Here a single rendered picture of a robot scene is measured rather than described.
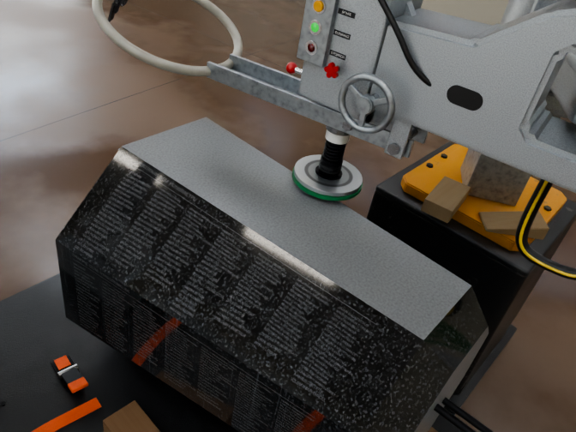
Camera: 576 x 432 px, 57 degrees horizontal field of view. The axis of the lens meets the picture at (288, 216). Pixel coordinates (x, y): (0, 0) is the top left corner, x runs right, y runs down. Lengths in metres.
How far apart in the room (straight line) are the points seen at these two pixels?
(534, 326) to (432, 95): 1.78
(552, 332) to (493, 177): 1.13
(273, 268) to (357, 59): 0.57
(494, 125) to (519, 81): 0.11
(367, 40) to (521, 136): 0.42
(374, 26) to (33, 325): 1.73
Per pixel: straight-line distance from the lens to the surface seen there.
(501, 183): 2.03
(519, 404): 2.52
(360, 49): 1.36
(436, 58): 1.30
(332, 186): 1.59
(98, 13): 1.79
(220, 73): 1.70
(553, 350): 2.83
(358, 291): 1.34
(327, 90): 1.43
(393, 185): 2.02
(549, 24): 1.23
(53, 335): 2.33
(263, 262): 1.41
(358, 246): 1.47
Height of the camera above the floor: 1.77
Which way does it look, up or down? 37 degrees down
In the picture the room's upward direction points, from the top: 11 degrees clockwise
